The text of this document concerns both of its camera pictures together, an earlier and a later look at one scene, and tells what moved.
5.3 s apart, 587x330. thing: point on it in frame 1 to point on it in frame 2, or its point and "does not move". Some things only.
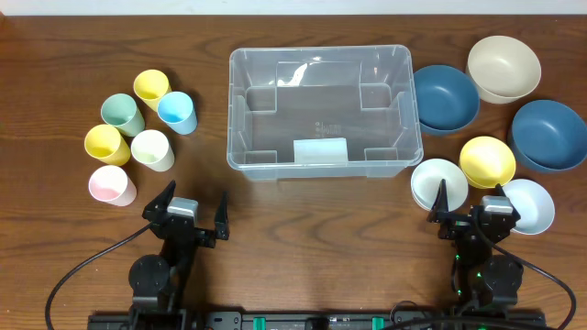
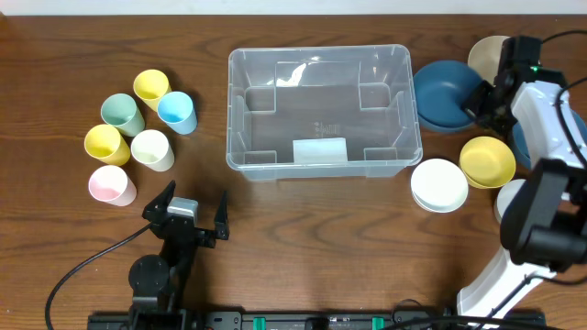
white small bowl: x=426 y=179 does not move
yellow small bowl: x=485 y=162 does not move
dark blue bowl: x=448 y=99 does not move
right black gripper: x=458 y=224 to x=472 y=104
